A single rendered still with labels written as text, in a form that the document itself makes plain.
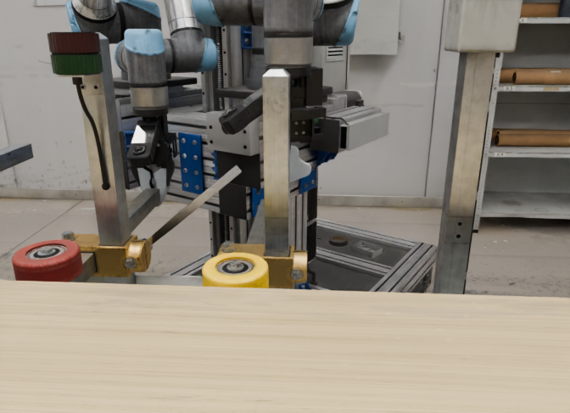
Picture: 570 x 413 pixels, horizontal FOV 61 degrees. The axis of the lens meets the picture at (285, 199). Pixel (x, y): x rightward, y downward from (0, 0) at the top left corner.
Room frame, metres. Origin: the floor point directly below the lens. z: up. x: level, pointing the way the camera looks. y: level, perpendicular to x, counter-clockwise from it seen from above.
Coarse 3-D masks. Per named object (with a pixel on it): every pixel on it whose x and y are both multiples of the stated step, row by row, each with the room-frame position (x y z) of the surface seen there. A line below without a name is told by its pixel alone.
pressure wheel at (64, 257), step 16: (48, 240) 0.60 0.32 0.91; (64, 240) 0.60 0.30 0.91; (16, 256) 0.55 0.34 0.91; (32, 256) 0.56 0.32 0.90; (48, 256) 0.56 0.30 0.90; (64, 256) 0.55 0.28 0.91; (80, 256) 0.57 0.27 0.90; (16, 272) 0.54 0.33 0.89; (32, 272) 0.53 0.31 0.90; (48, 272) 0.53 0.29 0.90; (64, 272) 0.54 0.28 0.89; (80, 272) 0.57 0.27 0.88
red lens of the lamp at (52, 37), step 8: (48, 40) 0.62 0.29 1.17; (56, 40) 0.61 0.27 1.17; (64, 40) 0.61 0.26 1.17; (72, 40) 0.61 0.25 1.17; (80, 40) 0.61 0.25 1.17; (88, 40) 0.62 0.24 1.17; (96, 40) 0.63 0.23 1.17; (56, 48) 0.61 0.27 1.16; (64, 48) 0.61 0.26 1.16; (72, 48) 0.61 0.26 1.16; (80, 48) 0.61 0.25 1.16; (88, 48) 0.62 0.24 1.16; (96, 48) 0.63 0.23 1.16
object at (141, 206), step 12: (144, 192) 0.95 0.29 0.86; (156, 192) 0.96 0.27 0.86; (132, 204) 0.88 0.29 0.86; (144, 204) 0.88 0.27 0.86; (156, 204) 0.95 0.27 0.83; (132, 216) 0.82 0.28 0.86; (144, 216) 0.88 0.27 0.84; (132, 228) 0.81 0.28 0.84; (84, 264) 0.63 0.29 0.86; (84, 276) 0.62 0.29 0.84
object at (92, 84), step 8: (56, 32) 0.61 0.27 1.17; (64, 32) 0.61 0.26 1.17; (72, 32) 0.61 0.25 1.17; (80, 32) 0.61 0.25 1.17; (88, 32) 0.62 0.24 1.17; (72, 80) 0.63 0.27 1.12; (80, 80) 0.63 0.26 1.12; (88, 80) 0.66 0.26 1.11; (96, 80) 0.66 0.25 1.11; (80, 88) 0.63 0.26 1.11; (88, 88) 0.66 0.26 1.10; (96, 88) 0.66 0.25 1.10; (80, 96) 0.63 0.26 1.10; (88, 112) 0.64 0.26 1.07; (96, 128) 0.65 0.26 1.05; (96, 136) 0.65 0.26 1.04; (104, 176) 0.66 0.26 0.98; (104, 184) 0.66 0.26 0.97
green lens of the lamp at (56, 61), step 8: (56, 56) 0.61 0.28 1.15; (64, 56) 0.61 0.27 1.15; (72, 56) 0.61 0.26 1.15; (80, 56) 0.61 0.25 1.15; (88, 56) 0.62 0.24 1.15; (96, 56) 0.63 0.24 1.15; (56, 64) 0.61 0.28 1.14; (64, 64) 0.61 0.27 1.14; (72, 64) 0.61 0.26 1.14; (80, 64) 0.61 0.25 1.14; (88, 64) 0.62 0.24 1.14; (96, 64) 0.62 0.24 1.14; (56, 72) 0.61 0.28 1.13; (64, 72) 0.61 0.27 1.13; (72, 72) 0.61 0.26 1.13; (80, 72) 0.61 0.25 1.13; (88, 72) 0.61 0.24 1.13; (96, 72) 0.62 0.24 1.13
